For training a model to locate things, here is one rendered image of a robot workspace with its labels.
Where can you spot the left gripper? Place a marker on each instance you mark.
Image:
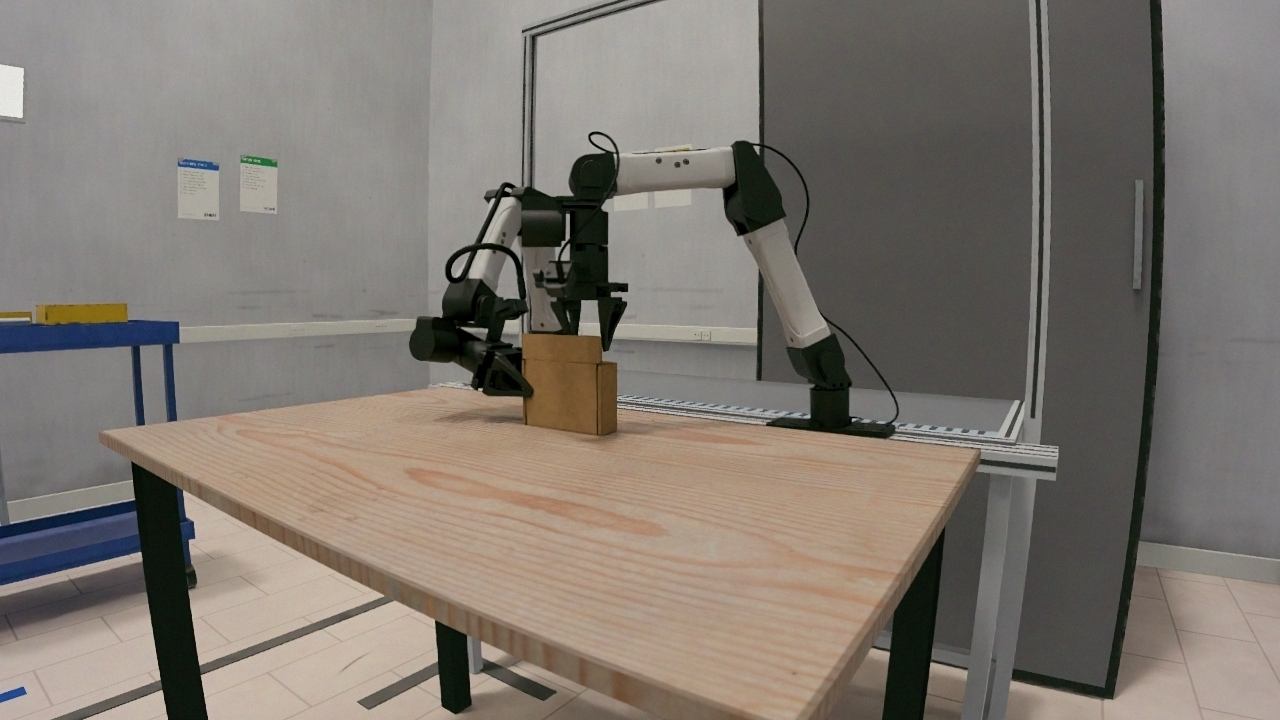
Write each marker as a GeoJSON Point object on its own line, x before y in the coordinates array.
{"type": "Point", "coordinates": [592, 262]}

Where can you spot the brown cardboard box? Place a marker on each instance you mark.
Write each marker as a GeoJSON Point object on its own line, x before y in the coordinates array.
{"type": "Point", "coordinates": [563, 371]}

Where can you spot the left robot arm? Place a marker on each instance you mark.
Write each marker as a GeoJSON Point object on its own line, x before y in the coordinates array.
{"type": "Point", "coordinates": [814, 352]}

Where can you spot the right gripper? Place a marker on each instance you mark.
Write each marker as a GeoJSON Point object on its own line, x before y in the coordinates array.
{"type": "Point", "coordinates": [495, 363]}

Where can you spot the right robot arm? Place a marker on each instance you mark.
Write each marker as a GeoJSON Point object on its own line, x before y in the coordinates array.
{"type": "Point", "coordinates": [470, 302]}

